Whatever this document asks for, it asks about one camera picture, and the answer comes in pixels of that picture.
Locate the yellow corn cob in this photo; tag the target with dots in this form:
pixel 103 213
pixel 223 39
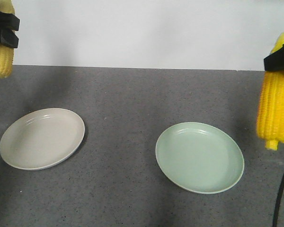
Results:
pixel 270 115
pixel 6 53

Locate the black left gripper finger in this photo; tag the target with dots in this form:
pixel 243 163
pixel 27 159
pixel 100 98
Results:
pixel 8 38
pixel 9 21

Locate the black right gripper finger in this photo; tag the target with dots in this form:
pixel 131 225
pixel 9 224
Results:
pixel 279 59

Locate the beige round plate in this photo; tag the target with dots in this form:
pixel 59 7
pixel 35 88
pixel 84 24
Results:
pixel 42 139

